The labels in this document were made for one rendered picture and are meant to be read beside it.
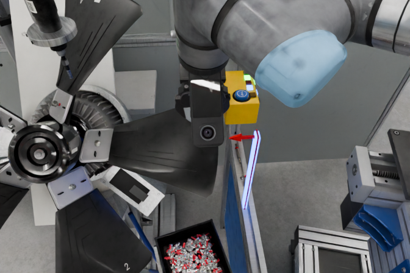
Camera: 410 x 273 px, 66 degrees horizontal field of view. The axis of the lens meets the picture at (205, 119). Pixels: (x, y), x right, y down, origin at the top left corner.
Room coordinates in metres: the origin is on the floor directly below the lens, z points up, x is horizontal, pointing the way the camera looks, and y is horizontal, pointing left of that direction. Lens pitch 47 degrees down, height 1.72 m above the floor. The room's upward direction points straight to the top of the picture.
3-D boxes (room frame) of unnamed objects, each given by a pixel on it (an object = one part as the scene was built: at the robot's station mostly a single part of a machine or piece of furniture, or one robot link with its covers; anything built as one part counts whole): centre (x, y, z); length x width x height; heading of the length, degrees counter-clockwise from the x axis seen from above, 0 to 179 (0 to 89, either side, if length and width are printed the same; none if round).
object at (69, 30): (0.43, 0.24, 1.50); 0.09 x 0.07 x 0.10; 39
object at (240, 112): (0.74, -0.11, 1.02); 0.16 x 0.10 x 0.11; 4
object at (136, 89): (0.97, 0.38, 0.85); 0.36 x 0.24 x 0.03; 94
